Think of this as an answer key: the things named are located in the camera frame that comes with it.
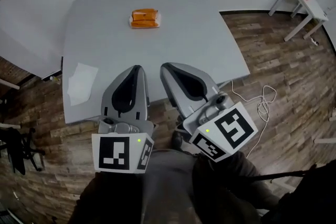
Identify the person's torso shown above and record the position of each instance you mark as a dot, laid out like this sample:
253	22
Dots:
168	181

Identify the black bag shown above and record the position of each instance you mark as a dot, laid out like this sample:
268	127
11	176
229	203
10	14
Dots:
309	199

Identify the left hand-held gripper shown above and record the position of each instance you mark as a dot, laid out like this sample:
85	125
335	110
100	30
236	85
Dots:
115	152

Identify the orange item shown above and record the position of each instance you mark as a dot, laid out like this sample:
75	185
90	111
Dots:
144	17

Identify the black office chair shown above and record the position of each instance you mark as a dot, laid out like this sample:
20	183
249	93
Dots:
15	149

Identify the white power strip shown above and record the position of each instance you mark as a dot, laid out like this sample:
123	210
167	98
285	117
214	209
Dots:
315	41

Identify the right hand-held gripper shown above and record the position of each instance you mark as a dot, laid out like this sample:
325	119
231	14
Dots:
231	128

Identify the person's dark shoe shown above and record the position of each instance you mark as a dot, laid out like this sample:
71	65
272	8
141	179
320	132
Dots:
177	140

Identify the person's left forearm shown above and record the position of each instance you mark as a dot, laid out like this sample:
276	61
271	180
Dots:
110	196

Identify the white side table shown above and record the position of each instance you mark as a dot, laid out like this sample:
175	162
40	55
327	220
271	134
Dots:
312	6

